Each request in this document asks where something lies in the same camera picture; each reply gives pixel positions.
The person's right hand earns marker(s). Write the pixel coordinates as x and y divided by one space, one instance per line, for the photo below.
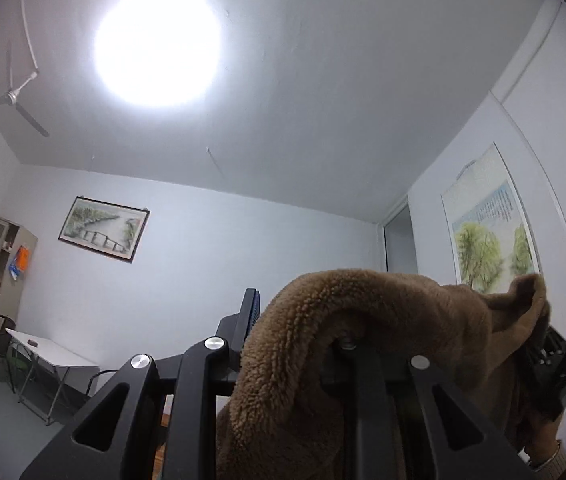
540 432

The framed landscape painting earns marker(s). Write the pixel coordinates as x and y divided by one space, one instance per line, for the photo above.
104 229

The white folding table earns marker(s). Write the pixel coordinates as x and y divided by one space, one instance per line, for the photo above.
53 355

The hanging scroll painting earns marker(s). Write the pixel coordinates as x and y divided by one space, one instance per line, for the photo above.
493 230

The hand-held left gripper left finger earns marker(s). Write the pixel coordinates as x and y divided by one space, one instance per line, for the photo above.
254 310

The brown fleece garment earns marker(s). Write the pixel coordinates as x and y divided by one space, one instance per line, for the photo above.
313 320

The orange and blue paper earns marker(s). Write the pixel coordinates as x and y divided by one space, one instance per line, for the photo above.
20 262

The person's right forearm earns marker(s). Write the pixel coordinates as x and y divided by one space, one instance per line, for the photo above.
555 457

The white ceiling conduit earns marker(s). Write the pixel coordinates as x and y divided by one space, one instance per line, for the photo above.
28 30

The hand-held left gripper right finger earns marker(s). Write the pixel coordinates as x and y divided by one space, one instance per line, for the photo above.
373 410

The round ceiling light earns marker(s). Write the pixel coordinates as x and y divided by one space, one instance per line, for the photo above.
158 42

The ceiling fan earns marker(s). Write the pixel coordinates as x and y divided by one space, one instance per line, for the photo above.
15 95

